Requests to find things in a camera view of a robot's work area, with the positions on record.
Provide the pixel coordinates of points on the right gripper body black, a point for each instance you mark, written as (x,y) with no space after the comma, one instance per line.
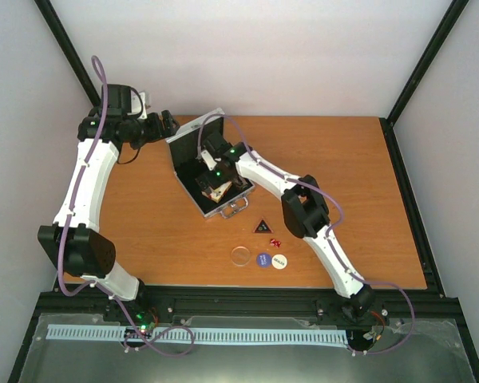
(220,179)

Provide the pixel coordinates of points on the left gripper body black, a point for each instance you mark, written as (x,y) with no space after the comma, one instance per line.
(156,132)

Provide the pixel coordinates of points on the playing card deck box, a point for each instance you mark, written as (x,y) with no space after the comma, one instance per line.
(216,194)

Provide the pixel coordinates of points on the aluminium poker case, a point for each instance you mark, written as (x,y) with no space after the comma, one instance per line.
(191,159)

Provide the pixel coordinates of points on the clear round acrylic disc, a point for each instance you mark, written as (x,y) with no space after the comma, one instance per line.
(240,256)

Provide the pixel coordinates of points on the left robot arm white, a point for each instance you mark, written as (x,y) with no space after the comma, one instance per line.
(73,241)

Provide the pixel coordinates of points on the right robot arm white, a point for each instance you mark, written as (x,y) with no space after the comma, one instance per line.
(305,213)

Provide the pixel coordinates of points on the triangular all-in button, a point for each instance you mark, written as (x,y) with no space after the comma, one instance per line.
(263,227)

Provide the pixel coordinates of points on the blue small blind button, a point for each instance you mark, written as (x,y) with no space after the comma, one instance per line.
(264,260)

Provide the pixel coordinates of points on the white dealer button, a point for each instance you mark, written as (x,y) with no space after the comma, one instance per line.
(279,261)

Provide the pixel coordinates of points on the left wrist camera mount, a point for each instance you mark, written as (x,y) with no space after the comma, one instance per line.
(140,104)

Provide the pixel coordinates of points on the light blue cable duct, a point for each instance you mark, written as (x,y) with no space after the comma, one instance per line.
(199,336)

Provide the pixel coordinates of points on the black aluminium frame rail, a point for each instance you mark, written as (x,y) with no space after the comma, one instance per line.
(322,307)

